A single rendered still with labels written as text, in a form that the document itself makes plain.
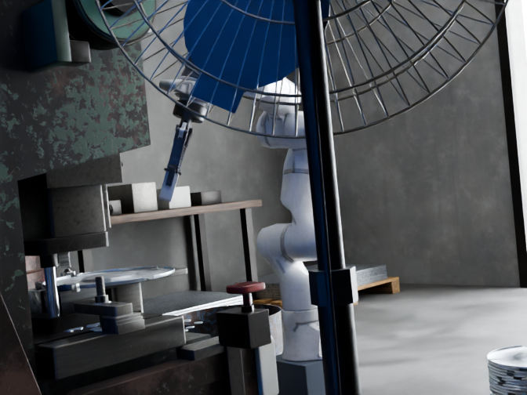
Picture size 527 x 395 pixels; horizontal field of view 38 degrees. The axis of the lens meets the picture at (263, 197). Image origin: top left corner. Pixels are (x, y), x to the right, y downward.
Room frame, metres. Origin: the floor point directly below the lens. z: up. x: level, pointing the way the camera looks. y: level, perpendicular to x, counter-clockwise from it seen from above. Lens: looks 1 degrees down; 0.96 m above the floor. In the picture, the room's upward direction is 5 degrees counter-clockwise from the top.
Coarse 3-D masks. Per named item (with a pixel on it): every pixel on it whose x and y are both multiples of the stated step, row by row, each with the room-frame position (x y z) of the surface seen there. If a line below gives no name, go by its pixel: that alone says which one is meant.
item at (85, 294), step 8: (32, 288) 1.65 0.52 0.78; (80, 288) 1.56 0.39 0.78; (88, 288) 1.57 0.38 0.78; (32, 296) 1.61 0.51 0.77; (40, 296) 1.59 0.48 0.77; (64, 296) 1.53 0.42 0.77; (72, 296) 1.55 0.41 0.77; (80, 296) 1.56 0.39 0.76; (88, 296) 1.57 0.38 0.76; (32, 304) 1.61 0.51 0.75; (40, 304) 1.59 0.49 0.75; (64, 304) 1.53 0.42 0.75; (72, 304) 1.55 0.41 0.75; (40, 312) 1.59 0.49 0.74; (64, 312) 1.53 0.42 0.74; (72, 312) 1.54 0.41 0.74
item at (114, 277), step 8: (88, 272) 1.82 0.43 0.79; (96, 272) 1.83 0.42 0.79; (104, 272) 1.84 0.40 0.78; (112, 272) 1.82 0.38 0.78; (120, 272) 1.74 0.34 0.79; (128, 272) 1.73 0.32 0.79; (136, 272) 1.77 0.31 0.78; (144, 272) 1.75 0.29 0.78; (152, 272) 1.73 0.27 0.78; (160, 272) 1.72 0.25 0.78; (168, 272) 1.65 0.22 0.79; (56, 280) 1.75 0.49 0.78; (64, 280) 1.75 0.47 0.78; (72, 280) 1.73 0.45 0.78; (80, 280) 1.71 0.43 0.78; (88, 280) 1.65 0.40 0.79; (104, 280) 1.64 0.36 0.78; (112, 280) 1.64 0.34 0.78; (120, 280) 1.63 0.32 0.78; (128, 280) 1.57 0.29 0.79; (136, 280) 1.58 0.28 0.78; (144, 280) 1.59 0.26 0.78
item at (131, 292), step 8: (176, 272) 1.75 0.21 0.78; (184, 272) 1.76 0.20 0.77; (152, 280) 1.70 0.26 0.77; (112, 288) 1.65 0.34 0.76; (120, 288) 1.66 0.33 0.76; (128, 288) 1.67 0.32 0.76; (136, 288) 1.69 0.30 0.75; (112, 296) 1.65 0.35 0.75; (120, 296) 1.66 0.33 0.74; (128, 296) 1.67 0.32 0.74; (136, 296) 1.69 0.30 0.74; (136, 304) 1.69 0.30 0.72
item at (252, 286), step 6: (246, 282) 1.56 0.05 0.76; (252, 282) 1.54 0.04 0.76; (258, 282) 1.53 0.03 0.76; (228, 288) 1.52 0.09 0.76; (234, 288) 1.51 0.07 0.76; (240, 288) 1.50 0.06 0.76; (246, 288) 1.50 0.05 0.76; (252, 288) 1.51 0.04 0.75; (258, 288) 1.52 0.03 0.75; (246, 294) 1.53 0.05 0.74; (246, 300) 1.53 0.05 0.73
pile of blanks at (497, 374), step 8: (488, 368) 2.40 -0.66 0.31; (496, 368) 2.32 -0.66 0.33; (504, 368) 2.29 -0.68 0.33; (512, 368) 2.27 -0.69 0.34; (496, 376) 2.33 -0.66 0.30; (504, 376) 2.29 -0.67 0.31; (512, 376) 2.30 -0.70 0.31; (520, 376) 2.26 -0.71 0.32; (496, 384) 2.35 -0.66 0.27; (504, 384) 2.30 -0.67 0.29; (512, 384) 2.28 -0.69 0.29; (520, 384) 2.26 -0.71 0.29; (496, 392) 2.36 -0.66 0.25; (504, 392) 2.32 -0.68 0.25; (512, 392) 2.28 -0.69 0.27; (520, 392) 2.26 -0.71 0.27
